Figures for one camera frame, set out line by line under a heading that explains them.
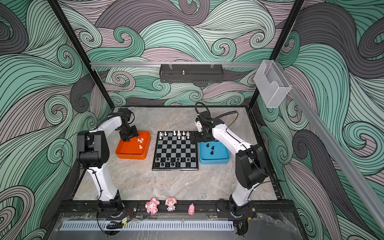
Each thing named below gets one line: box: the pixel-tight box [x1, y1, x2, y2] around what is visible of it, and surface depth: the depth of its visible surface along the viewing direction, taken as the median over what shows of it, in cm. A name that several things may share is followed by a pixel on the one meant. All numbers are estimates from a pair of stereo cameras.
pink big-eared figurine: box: [145, 197, 160, 215], surface depth 73 cm
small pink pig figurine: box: [188, 203, 195, 216], surface depth 74 cm
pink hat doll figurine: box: [165, 196, 178, 212], surface depth 74 cm
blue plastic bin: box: [198, 139, 230, 165], surface depth 95 cm
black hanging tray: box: [159, 64, 224, 83], surface depth 97 cm
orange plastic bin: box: [115, 131, 151, 160], surface depth 97 cm
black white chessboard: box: [151, 131, 199, 171], surface depth 94 cm
